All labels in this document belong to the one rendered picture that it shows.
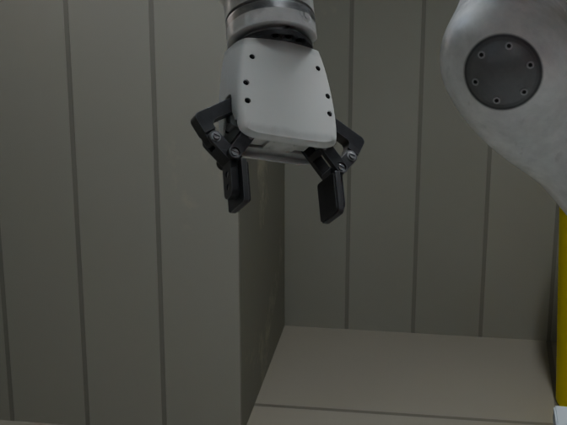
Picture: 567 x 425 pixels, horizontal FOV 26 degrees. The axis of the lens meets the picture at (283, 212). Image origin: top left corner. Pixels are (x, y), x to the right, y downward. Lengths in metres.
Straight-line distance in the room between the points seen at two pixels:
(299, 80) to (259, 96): 0.05
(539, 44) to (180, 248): 1.98
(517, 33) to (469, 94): 0.07
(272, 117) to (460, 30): 0.18
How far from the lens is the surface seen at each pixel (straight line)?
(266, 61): 1.11
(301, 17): 1.13
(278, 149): 1.11
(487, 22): 1.06
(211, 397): 3.08
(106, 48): 2.87
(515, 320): 3.71
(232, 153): 1.06
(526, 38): 1.05
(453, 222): 3.60
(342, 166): 1.11
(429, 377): 3.45
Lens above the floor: 1.45
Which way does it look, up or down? 17 degrees down
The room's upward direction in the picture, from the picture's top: straight up
